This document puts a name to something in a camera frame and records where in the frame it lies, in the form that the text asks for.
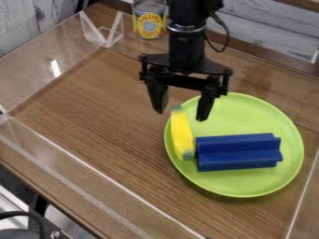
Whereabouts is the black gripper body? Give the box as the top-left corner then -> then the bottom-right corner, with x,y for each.
139,53 -> 234,97

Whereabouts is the yellow toy banana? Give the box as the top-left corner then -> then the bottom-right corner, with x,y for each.
171,105 -> 196,161

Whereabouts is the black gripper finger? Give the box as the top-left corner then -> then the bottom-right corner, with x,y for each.
146,78 -> 170,114
196,88 -> 216,121

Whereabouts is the clear acrylic corner bracket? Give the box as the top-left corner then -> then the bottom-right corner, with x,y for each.
80,11 -> 123,49

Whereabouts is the yellow labelled tin can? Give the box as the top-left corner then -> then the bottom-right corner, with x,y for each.
132,0 -> 167,40

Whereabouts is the blue plastic block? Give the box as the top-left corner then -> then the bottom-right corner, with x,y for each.
196,134 -> 283,172

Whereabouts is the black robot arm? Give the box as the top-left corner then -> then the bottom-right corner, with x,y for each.
139,0 -> 234,121

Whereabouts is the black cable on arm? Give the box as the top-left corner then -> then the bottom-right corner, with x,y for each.
203,12 -> 232,53

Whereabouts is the black metal table bracket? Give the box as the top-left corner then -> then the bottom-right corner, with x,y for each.
30,195 -> 72,239

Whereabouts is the green plate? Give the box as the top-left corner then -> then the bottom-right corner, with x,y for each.
164,92 -> 305,198

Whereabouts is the black cable lower left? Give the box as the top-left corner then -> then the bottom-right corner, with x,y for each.
0,211 -> 46,239

